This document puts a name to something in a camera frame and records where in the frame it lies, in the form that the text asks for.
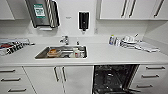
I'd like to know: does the black soap dispenser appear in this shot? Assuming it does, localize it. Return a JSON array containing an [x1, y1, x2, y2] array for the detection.
[[77, 10, 91, 33]]

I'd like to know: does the chrome faucet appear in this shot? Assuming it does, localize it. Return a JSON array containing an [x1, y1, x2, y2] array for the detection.
[[59, 35, 70, 46]]

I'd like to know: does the white cup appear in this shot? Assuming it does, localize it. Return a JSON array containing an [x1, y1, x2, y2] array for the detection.
[[72, 47, 83, 59]]

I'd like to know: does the steel paper towel dispenser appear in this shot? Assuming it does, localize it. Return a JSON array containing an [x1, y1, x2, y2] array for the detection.
[[25, 0, 61, 30]]

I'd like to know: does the plate with food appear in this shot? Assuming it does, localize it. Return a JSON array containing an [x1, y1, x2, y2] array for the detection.
[[47, 48, 60, 58]]

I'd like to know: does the wire dish rack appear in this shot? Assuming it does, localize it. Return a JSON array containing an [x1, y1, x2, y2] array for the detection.
[[0, 37, 35, 57]]

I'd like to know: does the steel sink basin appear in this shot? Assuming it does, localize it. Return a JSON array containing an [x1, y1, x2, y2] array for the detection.
[[33, 45, 89, 61]]

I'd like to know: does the white wall outlet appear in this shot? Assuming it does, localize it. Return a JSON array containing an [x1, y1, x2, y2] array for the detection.
[[93, 27, 100, 35]]

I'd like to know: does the blue white soap bottle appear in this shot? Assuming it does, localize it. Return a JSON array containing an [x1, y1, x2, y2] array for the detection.
[[108, 34, 117, 47]]

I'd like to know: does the stainless steel dishwasher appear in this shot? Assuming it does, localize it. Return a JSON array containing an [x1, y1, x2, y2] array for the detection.
[[92, 63, 141, 94]]

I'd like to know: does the white sink cabinet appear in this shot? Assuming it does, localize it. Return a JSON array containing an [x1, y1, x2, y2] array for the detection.
[[23, 65, 95, 94]]

